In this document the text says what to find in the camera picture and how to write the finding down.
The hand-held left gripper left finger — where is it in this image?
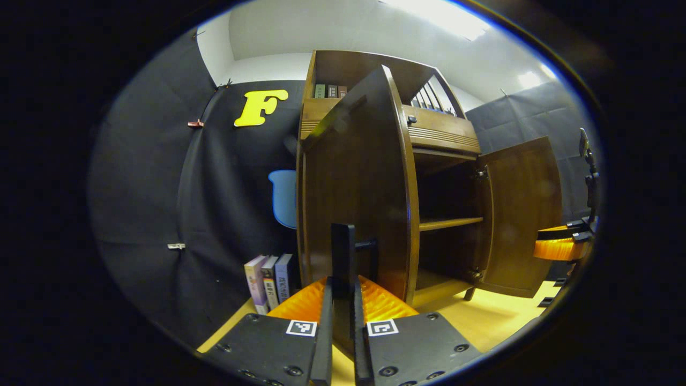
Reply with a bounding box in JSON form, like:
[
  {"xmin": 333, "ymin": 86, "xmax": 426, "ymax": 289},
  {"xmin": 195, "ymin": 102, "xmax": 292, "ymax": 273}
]
[{"xmin": 198, "ymin": 276, "xmax": 334, "ymax": 386}]

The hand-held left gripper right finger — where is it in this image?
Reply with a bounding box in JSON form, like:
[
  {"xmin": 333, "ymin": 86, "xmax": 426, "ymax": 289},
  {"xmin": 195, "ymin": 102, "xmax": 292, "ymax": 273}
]
[{"xmin": 351, "ymin": 275, "xmax": 483, "ymax": 386}]

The wooden cabinet door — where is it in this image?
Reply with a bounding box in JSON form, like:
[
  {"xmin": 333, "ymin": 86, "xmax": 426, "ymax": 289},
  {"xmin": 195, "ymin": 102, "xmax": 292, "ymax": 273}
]
[
  {"xmin": 474, "ymin": 136, "xmax": 563, "ymax": 299},
  {"xmin": 296, "ymin": 64, "xmax": 421, "ymax": 357}
]

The black door handle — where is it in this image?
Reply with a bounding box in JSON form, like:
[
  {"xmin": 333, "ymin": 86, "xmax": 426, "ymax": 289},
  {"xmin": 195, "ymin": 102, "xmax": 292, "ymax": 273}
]
[{"xmin": 331, "ymin": 223, "xmax": 379, "ymax": 301}]

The wooden double-door shoe cabinet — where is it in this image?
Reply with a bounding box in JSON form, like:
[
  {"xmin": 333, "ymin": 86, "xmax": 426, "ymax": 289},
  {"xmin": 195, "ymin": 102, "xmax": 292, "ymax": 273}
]
[{"xmin": 296, "ymin": 50, "xmax": 486, "ymax": 309}]

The wooden inner cabinet shelf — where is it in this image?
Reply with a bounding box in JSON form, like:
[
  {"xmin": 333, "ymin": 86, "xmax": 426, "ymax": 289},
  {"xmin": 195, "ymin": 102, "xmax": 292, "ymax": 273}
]
[{"xmin": 419, "ymin": 217, "xmax": 484, "ymax": 232}]

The black stand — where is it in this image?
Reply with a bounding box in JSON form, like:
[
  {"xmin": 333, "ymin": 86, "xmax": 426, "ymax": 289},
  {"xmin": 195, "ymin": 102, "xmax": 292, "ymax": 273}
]
[{"xmin": 578, "ymin": 128, "xmax": 600, "ymax": 220}]

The blue grey book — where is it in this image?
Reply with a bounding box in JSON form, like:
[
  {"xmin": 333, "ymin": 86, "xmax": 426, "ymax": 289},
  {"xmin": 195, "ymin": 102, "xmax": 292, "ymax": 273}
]
[{"xmin": 274, "ymin": 254, "xmax": 294, "ymax": 303}]

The dark book with yellow print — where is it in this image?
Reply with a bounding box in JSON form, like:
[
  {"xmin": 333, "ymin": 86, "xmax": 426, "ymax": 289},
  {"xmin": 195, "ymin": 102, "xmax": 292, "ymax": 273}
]
[{"xmin": 261, "ymin": 256, "xmax": 280, "ymax": 310}]

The black backdrop cloth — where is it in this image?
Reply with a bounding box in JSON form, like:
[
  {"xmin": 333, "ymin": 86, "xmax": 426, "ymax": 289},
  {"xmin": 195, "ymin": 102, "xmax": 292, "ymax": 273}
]
[
  {"xmin": 465, "ymin": 80, "xmax": 598, "ymax": 226},
  {"xmin": 88, "ymin": 29, "xmax": 306, "ymax": 349}
]

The small ceiling light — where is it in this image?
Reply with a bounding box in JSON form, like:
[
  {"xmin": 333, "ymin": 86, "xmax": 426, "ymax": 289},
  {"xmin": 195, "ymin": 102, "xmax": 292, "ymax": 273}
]
[{"xmin": 517, "ymin": 64, "xmax": 558, "ymax": 89}]

